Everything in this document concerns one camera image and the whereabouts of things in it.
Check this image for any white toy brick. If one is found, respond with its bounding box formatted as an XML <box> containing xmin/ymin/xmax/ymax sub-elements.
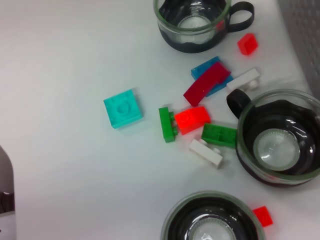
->
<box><xmin>226</xmin><ymin>67</ymin><xmax>261</xmax><ymax>92</ymax></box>
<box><xmin>188</xmin><ymin>139</ymin><xmax>224</xmax><ymax>170</ymax></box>

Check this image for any green toy brick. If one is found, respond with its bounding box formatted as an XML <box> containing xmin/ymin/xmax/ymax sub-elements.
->
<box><xmin>158</xmin><ymin>106</ymin><xmax>180</xmax><ymax>144</ymax></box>
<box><xmin>201</xmin><ymin>122</ymin><xmax>238</xmax><ymax>150</ymax></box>

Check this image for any small red toy brick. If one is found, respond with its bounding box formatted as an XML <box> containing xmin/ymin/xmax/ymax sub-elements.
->
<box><xmin>236</xmin><ymin>33</ymin><xmax>260</xmax><ymax>56</ymax></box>
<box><xmin>252</xmin><ymin>205</ymin><xmax>275</xmax><ymax>228</ymax></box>

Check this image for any blue toy brick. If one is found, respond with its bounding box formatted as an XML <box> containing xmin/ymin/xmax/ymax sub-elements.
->
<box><xmin>191</xmin><ymin>56</ymin><xmax>235</xmax><ymax>98</ymax></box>

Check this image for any grey perforated storage bin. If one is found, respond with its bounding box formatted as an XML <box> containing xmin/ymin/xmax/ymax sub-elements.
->
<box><xmin>277</xmin><ymin>0</ymin><xmax>320</xmax><ymax>101</ymax></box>

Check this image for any bright red sloped brick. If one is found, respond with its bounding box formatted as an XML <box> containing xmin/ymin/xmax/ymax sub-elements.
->
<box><xmin>174</xmin><ymin>106</ymin><xmax>211</xmax><ymax>136</ymax></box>

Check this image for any dark red toy brick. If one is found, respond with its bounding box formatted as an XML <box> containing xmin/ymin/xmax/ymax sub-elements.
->
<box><xmin>183</xmin><ymin>61</ymin><xmax>231</xmax><ymax>107</ymax></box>

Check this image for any teal square toy plate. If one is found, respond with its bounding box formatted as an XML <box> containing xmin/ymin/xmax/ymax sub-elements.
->
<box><xmin>103</xmin><ymin>88</ymin><xmax>145</xmax><ymax>130</ymax></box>

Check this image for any glass teacup black sleeve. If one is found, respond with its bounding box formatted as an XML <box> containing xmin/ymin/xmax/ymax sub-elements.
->
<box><xmin>152</xmin><ymin>0</ymin><xmax>256</xmax><ymax>54</ymax></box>
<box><xmin>226</xmin><ymin>88</ymin><xmax>320</xmax><ymax>188</ymax></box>
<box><xmin>159</xmin><ymin>191</ymin><xmax>267</xmax><ymax>240</ymax></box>

